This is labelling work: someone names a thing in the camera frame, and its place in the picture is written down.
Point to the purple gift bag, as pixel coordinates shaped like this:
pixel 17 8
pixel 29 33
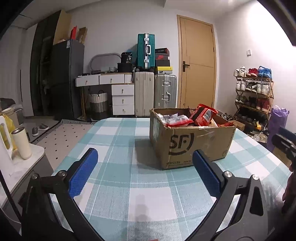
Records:
pixel 276 125

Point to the teal white checkered tablecloth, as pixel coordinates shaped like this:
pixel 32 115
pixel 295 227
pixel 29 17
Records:
pixel 138 143

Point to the person's right hand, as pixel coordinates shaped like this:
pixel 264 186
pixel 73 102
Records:
pixel 289 192

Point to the small white woven basket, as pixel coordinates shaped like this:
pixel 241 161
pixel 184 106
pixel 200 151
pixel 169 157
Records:
pixel 112 69

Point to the beige suitcase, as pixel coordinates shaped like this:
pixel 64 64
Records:
pixel 143 92

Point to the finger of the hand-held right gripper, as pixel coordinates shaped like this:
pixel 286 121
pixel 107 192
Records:
pixel 288 132
pixel 283 146

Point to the brown cardboard box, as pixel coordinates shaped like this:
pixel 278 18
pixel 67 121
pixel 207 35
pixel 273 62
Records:
pixel 185 148

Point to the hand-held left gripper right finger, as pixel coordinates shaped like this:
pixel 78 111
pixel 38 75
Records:
pixel 205 171

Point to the black red-logo shoe box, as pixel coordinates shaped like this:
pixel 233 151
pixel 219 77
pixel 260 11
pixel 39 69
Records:
pixel 162 57

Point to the white drawer desk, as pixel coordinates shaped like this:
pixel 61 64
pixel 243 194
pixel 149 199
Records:
pixel 122 90

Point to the teal suitcase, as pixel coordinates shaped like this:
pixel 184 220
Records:
pixel 142 51

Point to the yellow cloth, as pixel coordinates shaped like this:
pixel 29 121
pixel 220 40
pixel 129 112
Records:
pixel 10 126

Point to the tan wooden door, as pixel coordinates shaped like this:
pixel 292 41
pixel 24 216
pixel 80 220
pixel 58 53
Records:
pixel 198 81

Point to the plain black shoe box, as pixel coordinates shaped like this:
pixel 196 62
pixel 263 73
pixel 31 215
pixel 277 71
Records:
pixel 162 63

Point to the cream tumbler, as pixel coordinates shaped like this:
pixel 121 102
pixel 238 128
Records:
pixel 22 146

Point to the brown cardboard piece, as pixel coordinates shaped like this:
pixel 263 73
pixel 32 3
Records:
pixel 82 34

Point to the black shoe box red trim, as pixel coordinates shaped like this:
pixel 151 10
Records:
pixel 161 51

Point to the red black-banded snack packet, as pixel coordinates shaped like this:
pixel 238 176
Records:
pixel 204 115

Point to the dark brown tall cabinet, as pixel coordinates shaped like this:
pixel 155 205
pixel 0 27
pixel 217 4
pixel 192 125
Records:
pixel 44 46

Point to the grey oval frame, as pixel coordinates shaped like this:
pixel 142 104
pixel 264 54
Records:
pixel 105 54

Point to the wooden shoe rack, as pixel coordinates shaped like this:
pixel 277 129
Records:
pixel 254 79

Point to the red glossy snack packet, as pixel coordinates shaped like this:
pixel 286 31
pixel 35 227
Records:
pixel 223 124

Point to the woven laundry basket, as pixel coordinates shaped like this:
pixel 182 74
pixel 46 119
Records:
pixel 98 102

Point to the silver suitcase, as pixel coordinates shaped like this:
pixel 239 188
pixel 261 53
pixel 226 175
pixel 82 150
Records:
pixel 165 88

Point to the white side table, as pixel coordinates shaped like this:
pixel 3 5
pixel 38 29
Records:
pixel 25 166

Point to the red paper bag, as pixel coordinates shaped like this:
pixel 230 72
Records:
pixel 74 33

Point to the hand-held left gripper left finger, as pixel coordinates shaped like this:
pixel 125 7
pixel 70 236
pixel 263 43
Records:
pixel 85 171

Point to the black printed box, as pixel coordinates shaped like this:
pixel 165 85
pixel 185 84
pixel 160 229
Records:
pixel 126 58

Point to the shoe rack with shoes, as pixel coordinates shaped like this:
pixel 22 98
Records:
pixel 263 71

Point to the plain white snack packet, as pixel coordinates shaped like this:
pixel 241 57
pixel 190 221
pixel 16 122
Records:
pixel 167 115

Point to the clear plastic bag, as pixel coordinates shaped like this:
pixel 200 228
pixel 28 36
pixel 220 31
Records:
pixel 260 136

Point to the white red-edged snack packet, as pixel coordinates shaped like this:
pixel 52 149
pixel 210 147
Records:
pixel 179 121

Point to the dotted rug striped border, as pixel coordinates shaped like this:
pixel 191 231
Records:
pixel 57 139

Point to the white kettle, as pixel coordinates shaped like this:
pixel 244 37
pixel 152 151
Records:
pixel 3 148

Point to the small plain cardboard carton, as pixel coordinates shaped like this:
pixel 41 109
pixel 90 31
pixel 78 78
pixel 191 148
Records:
pixel 239 125

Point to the dark grey refrigerator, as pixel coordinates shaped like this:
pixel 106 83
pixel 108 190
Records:
pixel 67 76

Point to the white wardrobe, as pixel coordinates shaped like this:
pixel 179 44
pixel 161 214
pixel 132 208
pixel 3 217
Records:
pixel 13 69

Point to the grey lidded bin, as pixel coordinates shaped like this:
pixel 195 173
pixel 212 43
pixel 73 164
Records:
pixel 16 115

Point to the scattered shoes pile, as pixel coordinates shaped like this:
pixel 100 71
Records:
pixel 227 117

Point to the black round box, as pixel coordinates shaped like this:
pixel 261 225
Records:
pixel 124 67

